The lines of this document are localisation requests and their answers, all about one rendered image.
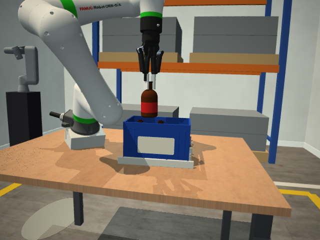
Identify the blue plastic crate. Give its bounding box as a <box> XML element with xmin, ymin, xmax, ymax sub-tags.
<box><xmin>123</xmin><ymin>115</ymin><xmax>191</xmax><ymax>161</ymax></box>

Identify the brown bottle with red label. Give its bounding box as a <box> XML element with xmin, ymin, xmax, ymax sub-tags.
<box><xmin>141</xmin><ymin>81</ymin><xmax>158</xmax><ymax>118</ymax></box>

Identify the white flat bar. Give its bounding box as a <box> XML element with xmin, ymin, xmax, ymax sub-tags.
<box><xmin>117</xmin><ymin>147</ymin><xmax>194</xmax><ymax>169</ymax></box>

